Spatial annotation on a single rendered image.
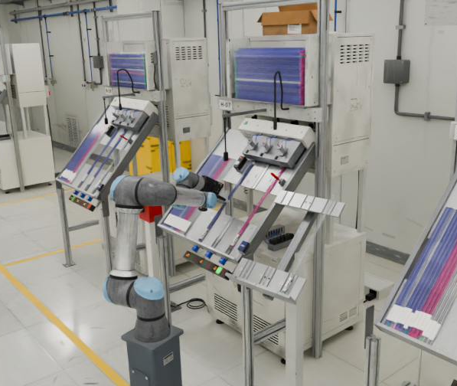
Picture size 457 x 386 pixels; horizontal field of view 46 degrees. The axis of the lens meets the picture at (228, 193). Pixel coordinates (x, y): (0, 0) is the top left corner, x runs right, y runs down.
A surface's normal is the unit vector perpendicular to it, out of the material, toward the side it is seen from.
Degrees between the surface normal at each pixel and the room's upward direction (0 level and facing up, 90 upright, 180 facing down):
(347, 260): 90
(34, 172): 90
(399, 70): 90
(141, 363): 90
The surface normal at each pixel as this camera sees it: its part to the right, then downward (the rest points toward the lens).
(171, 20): 0.63, 0.20
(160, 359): 0.80, 0.15
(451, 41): -0.77, 0.20
